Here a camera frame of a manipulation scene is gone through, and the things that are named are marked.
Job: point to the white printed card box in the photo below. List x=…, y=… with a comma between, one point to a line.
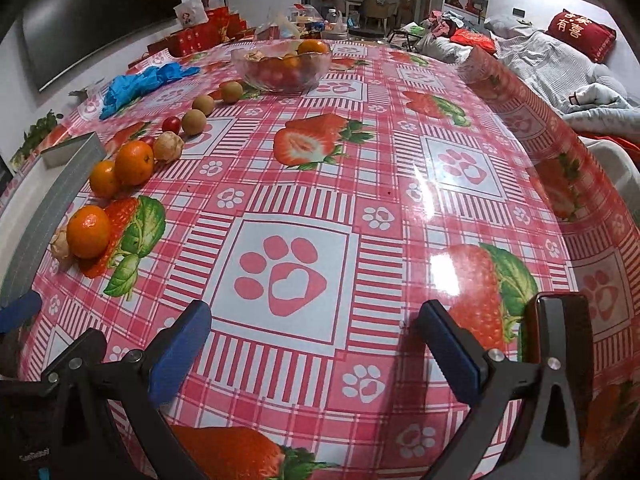
x=190, y=12

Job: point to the pile of cherry tomatoes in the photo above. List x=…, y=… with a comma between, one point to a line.
x=280, y=76

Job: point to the stack of red gift boxes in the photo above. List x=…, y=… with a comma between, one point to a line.
x=200, y=37

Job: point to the grey blanket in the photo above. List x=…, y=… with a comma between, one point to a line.
x=540, y=60

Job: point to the green potted plant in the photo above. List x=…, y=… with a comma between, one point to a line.
x=42, y=127

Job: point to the black television screen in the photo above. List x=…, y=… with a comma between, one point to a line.
x=100, y=10

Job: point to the strawberry paw print tablecloth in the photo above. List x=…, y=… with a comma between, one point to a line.
x=350, y=170

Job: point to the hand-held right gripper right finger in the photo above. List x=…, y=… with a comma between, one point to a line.
x=447, y=350

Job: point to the red cherry tomato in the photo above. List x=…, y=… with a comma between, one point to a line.
x=171, y=123
x=147, y=140

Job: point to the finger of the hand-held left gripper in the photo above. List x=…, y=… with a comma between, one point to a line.
x=17, y=312

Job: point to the white tray with grey rim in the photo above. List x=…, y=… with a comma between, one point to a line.
x=55, y=195

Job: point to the clear plastic jar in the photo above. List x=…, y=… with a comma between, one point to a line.
x=338, y=25

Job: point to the red cloth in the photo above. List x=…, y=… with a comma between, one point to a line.
x=470, y=40

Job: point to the mandarin orange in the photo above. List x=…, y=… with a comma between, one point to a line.
x=312, y=46
x=135, y=162
x=102, y=180
x=89, y=232

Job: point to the beige walnut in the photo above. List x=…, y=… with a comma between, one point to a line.
x=167, y=147
x=59, y=246

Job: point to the red embroidered pillow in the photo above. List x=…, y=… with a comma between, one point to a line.
x=580, y=35

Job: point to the husked physalis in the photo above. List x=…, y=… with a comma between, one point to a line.
x=255, y=56

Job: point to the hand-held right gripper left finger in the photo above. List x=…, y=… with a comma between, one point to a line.
x=182, y=345

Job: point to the clear glass bowl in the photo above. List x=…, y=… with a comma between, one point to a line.
x=305, y=80

